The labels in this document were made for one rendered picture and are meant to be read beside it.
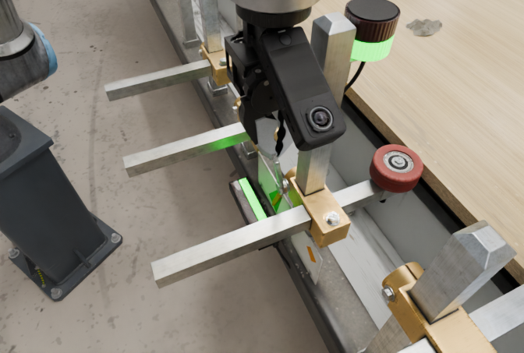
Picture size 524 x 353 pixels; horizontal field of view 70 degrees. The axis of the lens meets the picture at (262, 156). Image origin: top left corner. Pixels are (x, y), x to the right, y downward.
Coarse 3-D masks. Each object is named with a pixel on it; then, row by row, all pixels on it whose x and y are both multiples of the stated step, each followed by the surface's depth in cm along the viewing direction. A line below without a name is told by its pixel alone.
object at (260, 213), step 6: (240, 180) 84; (246, 180) 84; (246, 186) 83; (246, 192) 82; (252, 192) 82; (252, 198) 81; (252, 204) 80; (258, 204) 80; (258, 210) 79; (258, 216) 78; (264, 216) 78
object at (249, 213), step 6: (234, 186) 83; (240, 186) 83; (240, 192) 82; (240, 198) 81; (240, 204) 80; (246, 204) 80; (246, 210) 79; (252, 210) 79; (246, 216) 78; (252, 216) 78; (252, 222) 77
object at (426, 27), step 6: (408, 24) 89; (414, 24) 88; (420, 24) 88; (426, 24) 88; (432, 24) 87; (438, 24) 89; (414, 30) 88; (420, 30) 86; (426, 30) 86; (432, 30) 87; (438, 30) 88
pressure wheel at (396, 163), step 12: (384, 156) 62; (396, 156) 62; (408, 156) 62; (372, 168) 62; (384, 168) 60; (396, 168) 60; (408, 168) 60; (420, 168) 60; (384, 180) 59; (396, 180) 58; (408, 180) 58; (396, 192) 60
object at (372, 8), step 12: (360, 0) 42; (372, 0) 42; (384, 0) 42; (360, 12) 40; (372, 12) 40; (384, 12) 40; (396, 12) 40; (348, 72) 44; (360, 72) 48; (348, 84) 49
